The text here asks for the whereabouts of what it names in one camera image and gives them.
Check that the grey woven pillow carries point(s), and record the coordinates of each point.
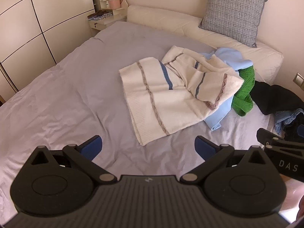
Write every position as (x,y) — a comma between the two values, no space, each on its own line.
(232,14)

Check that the small white bottle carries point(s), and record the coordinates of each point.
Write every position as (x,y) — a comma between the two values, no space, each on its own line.
(107,4)

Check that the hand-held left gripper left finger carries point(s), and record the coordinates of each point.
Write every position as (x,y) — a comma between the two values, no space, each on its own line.
(91,146)

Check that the bed with pale sheet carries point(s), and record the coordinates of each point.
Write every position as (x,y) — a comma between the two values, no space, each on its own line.
(71,87)

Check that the pile of folded cloths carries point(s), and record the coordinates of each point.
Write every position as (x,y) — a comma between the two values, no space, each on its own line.
(99,15)

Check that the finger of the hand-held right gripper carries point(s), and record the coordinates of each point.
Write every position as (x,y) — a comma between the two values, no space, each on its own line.
(268,135)

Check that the white bedside shelf unit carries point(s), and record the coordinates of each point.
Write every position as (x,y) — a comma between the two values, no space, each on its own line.
(106,22)

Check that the black garment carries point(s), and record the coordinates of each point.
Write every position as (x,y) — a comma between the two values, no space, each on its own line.
(277,97)

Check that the cream striped knit sweater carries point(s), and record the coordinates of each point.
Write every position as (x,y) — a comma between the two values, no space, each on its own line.
(166,99)

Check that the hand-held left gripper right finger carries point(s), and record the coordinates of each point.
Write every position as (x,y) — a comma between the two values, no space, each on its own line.
(204,147)

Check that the blue denim jeans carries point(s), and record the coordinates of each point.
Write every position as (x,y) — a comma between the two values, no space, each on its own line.
(285,118)

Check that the pink tissue box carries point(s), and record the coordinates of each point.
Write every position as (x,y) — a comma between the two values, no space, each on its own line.
(114,3)

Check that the cream panelled wardrobe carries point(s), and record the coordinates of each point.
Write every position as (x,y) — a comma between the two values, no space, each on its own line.
(47,9)

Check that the light blue garment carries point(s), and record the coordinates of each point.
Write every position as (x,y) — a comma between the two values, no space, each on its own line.
(232,57)

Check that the green knit garment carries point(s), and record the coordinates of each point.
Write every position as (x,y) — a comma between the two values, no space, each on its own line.
(244,90)

